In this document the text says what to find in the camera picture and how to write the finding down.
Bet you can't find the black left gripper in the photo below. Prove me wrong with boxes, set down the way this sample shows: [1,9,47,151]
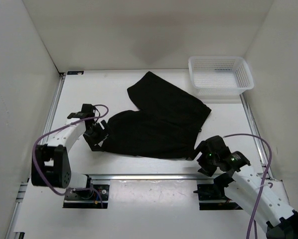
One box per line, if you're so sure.
[83,120,115,152]

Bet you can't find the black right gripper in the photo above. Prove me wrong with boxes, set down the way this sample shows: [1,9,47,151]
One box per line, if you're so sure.
[185,140,219,177]

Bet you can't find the black shorts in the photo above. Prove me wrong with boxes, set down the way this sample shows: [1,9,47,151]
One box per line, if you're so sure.
[102,71,211,159]

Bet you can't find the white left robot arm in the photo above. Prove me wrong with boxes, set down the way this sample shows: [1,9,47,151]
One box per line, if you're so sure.
[31,104,111,199]

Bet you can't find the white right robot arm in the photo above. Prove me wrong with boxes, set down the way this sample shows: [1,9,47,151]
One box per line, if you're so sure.
[189,135,298,239]

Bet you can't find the small blue label sticker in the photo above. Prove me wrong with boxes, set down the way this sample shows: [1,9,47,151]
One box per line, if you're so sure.
[67,71,84,75]

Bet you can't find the white plastic mesh basket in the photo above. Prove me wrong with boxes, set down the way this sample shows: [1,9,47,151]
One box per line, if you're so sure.
[188,56,254,97]

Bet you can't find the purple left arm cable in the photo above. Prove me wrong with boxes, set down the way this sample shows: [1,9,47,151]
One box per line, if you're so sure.
[31,104,109,209]

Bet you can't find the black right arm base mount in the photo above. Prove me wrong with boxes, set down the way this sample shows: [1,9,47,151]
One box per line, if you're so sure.
[194,173,242,211]

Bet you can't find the aluminium front frame rail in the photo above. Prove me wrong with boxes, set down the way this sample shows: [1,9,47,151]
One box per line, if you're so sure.
[90,174,212,180]

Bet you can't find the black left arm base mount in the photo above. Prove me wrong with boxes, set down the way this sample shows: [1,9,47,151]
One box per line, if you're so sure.
[63,180,110,209]

